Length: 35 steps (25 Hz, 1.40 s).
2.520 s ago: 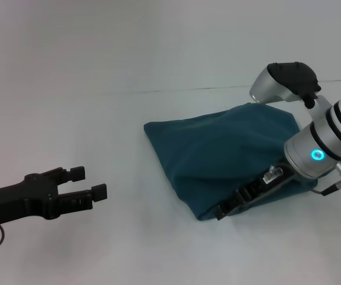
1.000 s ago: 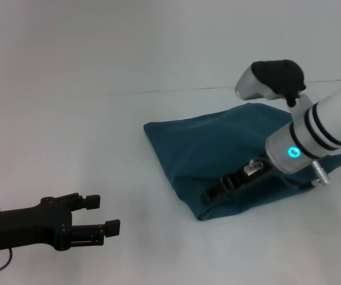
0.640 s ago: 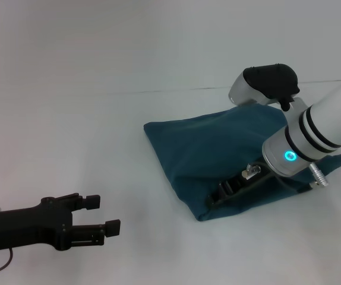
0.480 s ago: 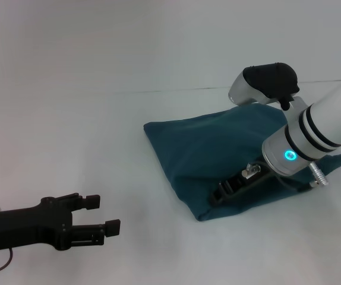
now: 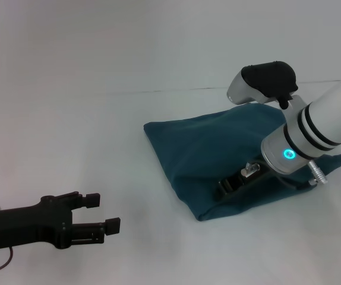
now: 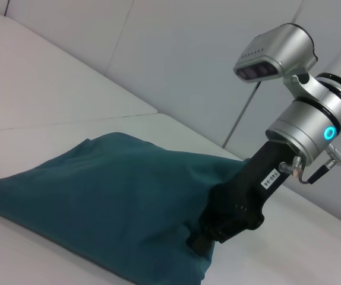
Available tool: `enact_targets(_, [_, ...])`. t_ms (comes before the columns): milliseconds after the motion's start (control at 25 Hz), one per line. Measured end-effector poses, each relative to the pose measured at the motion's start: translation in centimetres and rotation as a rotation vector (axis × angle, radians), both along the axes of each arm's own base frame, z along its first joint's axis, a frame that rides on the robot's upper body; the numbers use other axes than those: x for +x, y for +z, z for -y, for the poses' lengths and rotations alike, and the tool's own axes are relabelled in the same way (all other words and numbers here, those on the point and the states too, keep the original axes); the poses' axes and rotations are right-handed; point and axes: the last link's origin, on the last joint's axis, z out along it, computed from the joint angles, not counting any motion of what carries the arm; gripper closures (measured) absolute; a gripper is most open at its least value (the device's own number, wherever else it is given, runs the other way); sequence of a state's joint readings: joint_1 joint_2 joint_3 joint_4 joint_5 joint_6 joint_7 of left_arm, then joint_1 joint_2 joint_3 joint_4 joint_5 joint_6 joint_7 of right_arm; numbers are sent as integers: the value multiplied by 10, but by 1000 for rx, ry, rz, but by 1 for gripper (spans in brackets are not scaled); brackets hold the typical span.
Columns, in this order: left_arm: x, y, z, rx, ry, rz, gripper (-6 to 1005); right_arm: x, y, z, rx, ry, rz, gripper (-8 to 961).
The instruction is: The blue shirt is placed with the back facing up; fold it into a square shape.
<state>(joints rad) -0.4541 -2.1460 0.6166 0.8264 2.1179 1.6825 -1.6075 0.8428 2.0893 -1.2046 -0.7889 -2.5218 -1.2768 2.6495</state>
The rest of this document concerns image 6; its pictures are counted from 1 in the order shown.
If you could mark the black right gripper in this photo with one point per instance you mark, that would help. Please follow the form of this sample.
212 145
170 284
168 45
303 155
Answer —
247 193

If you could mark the teal blue shirt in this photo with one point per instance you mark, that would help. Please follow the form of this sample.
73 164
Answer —
99 202

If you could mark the silver metal plug fitting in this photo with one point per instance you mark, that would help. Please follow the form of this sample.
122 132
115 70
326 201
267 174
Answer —
290 167

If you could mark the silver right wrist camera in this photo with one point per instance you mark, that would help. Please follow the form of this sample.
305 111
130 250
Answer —
277 50

